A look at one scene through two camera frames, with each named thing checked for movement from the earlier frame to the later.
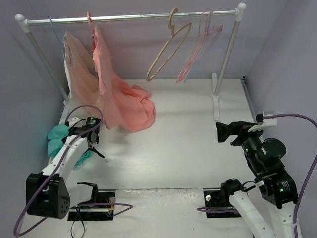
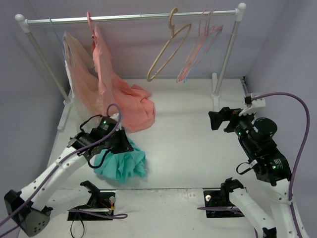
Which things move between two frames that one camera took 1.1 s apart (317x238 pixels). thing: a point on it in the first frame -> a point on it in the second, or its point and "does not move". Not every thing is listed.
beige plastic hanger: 177,36 does not move
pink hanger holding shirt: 89,21 does not move
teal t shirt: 55,144 -> 122,167
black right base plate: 219,199 does not move
